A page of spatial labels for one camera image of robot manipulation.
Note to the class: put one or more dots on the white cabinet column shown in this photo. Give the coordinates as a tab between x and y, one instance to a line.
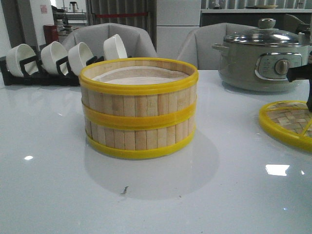
174	20

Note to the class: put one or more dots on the white liner in moved tray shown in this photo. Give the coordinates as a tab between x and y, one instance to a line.
140	75

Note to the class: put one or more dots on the grey armchair right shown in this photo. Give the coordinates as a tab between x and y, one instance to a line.
197	47

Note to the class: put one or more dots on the white bowl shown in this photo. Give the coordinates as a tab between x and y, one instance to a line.
52	53
15	55
114	48
78	57

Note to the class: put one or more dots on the black dish rack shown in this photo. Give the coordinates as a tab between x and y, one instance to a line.
35	74

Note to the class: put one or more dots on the glass pot lid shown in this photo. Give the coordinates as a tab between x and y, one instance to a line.
267	35

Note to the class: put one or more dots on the red barrier tape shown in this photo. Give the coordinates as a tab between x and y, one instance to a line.
130	15

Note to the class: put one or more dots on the white bowl far right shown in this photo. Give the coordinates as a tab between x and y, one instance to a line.
114	48

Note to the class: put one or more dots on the green electric cooking pot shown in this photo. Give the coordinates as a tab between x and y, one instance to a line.
259	67

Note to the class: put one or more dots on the dark grey counter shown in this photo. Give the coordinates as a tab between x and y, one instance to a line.
251	16

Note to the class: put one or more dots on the grey armchair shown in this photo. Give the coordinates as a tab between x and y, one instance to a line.
197	47
137	41

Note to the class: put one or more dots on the red bin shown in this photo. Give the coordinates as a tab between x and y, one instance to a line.
50	33

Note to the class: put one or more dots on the bamboo steamer base tray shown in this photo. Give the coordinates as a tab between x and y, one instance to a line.
140	137

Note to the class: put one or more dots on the white bowl far left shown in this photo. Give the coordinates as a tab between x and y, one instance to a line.
15	55

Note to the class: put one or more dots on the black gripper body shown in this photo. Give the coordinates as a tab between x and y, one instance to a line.
304	71

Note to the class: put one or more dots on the woven bamboo steamer lid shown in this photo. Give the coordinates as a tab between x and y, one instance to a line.
289	121

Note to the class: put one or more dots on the grey armchair left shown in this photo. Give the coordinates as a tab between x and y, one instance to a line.
137	41

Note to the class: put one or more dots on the bamboo steamer tray yellow rims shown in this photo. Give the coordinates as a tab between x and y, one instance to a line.
138	100

